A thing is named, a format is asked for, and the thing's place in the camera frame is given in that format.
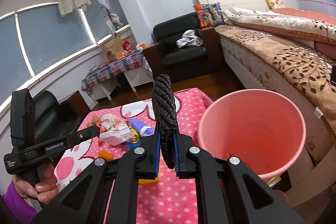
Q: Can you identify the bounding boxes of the orange plastic wrapper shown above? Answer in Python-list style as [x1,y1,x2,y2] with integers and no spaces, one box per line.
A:
[96,120,106,147]

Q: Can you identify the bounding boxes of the black foam fruit net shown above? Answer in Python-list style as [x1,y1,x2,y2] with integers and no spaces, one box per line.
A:
[151,74,178,169]

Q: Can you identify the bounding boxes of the table with checked cloth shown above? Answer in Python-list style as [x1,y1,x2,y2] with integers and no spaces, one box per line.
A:
[81,51,153,102]

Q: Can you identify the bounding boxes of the brown paper bag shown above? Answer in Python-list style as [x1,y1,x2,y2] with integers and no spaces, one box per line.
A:
[100,36,123,61]

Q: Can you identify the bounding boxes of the coat rack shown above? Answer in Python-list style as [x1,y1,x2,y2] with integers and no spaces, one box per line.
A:
[97,0,123,36]

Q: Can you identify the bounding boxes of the white cloth on armchair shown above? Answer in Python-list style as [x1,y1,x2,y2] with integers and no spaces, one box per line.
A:
[176,30,203,48]

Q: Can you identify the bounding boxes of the yellow small pillow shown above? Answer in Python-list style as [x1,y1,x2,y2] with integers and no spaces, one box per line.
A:
[265,0,285,10]

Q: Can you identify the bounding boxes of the bed with brown blanket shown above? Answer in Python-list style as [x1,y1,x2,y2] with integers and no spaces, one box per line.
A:
[198,0,335,163]

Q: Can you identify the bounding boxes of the colourful cushion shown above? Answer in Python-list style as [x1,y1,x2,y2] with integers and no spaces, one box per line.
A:
[194,2,224,28]

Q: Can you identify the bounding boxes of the red snack bag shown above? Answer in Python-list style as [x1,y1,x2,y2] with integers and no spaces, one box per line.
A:
[122,40,135,53]

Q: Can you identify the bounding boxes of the black leather armchair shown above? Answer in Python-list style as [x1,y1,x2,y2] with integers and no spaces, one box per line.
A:
[143,12,225,82]

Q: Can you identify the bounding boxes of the black phone on bed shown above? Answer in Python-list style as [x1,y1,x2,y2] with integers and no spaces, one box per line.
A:
[330,65,336,86]

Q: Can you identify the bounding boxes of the pink plastic bucket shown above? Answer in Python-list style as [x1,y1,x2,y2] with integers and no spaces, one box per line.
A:
[198,89,306,182]

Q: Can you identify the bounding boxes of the purple sleeve forearm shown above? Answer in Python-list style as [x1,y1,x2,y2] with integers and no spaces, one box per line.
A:
[2,181,37,224]

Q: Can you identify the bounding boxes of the hanging white clothes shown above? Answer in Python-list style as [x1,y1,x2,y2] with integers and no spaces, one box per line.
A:
[58,0,92,17]

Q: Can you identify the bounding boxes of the folded floral quilt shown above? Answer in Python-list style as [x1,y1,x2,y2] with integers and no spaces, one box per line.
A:
[223,7,335,59]

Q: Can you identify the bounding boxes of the left hand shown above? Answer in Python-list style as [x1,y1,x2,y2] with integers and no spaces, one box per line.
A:
[13,163,59,206]

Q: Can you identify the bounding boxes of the blue foam fruit net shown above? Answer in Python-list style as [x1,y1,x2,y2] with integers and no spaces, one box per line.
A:
[126,140,141,150]

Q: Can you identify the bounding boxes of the black sofa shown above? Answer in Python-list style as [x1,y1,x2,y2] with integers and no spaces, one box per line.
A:
[33,90,91,143]

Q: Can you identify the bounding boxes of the orange peel slice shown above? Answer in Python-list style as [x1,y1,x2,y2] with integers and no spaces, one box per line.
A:
[98,151,114,161]

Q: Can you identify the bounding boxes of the white paper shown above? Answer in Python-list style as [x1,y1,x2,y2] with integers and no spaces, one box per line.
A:
[99,114,132,146]

